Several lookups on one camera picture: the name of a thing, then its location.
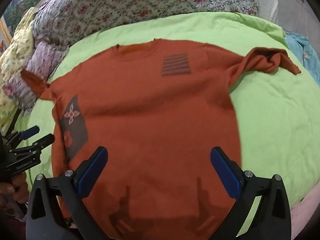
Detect framed landscape painting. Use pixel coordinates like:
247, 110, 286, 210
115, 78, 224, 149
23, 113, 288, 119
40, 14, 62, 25
0, 0, 34, 53

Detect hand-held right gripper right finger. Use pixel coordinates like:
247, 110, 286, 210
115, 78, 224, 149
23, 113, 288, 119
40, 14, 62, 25
210, 146, 292, 240

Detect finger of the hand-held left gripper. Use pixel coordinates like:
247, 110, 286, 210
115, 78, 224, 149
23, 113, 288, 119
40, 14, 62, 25
5, 126, 40, 146
9, 134, 55, 156

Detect white red floral quilt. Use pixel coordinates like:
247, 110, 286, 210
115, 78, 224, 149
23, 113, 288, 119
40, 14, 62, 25
32, 0, 260, 53

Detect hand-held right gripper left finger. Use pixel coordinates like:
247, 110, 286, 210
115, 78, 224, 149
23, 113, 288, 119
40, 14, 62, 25
26, 146, 110, 240

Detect white headboard cushion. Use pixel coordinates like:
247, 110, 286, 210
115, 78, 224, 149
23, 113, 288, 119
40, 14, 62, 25
254, 0, 279, 26

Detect pink bed sheet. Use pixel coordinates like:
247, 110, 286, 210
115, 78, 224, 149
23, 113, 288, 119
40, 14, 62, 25
289, 186, 320, 240

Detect pink floral cloth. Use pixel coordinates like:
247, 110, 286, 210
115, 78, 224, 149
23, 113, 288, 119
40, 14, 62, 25
5, 41, 68, 115

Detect green bed sheet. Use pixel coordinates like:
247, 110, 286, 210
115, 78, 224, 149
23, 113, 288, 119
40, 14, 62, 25
19, 11, 320, 230

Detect person's left hand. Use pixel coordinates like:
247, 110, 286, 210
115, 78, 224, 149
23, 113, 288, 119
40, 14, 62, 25
0, 172, 29, 203

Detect orange t-shirt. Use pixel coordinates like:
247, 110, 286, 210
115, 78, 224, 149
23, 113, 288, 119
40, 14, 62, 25
20, 38, 302, 240

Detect yellow floral quilt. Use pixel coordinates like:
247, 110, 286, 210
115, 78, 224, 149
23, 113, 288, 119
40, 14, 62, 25
0, 6, 38, 128

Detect light blue cloth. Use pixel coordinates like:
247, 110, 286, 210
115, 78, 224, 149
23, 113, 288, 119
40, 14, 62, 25
284, 32, 320, 85

